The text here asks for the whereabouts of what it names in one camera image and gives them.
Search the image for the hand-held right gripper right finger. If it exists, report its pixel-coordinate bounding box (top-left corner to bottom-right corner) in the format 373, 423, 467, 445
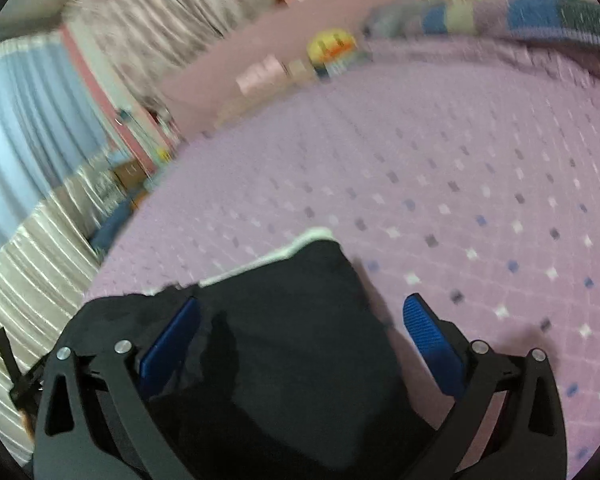
402, 292, 568, 480

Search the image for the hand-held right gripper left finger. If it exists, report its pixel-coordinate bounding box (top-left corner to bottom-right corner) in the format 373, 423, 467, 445
32, 296, 203, 480

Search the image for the black coat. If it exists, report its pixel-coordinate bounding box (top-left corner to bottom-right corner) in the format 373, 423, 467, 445
62, 227, 461, 480

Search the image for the blue cloth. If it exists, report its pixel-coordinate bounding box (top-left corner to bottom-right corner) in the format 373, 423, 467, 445
92, 204, 137, 257

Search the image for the cream satin curtain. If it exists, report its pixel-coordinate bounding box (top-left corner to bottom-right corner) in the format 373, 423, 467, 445
0, 160, 112, 466

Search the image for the orange wooden cabinet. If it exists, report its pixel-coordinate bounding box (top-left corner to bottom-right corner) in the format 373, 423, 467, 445
112, 159, 154, 197

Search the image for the purple checkered bed blanket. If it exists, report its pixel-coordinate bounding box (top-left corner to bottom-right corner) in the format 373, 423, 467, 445
82, 35, 600, 480

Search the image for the blue sheer curtain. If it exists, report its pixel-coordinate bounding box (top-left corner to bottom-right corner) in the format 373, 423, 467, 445
0, 35, 112, 271

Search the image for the pink headboard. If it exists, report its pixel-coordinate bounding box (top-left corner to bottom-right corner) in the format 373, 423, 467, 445
157, 0, 416, 136

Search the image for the yellow duck plush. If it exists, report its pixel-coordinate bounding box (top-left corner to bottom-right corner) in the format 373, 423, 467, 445
306, 29, 359, 64

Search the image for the pink grey patterned curtain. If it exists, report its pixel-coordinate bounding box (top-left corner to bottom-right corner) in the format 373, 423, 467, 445
55, 0, 277, 107

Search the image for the multicoloured knitted blanket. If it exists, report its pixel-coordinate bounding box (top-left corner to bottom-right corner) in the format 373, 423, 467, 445
362, 0, 600, 54

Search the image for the black strap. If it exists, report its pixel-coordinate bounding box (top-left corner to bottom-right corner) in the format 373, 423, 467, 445
0, 329, 49, 412

